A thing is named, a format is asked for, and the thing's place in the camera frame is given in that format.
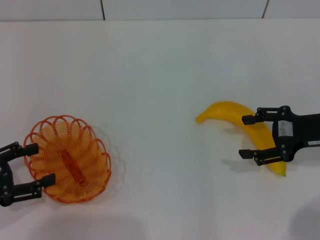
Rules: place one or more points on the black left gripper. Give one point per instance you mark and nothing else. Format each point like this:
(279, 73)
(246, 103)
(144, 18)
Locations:
(6, 180)

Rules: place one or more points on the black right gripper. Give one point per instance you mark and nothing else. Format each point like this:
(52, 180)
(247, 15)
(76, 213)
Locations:
(300, 130)

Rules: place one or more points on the yellow banana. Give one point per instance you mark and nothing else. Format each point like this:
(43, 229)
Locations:
(225, 110)

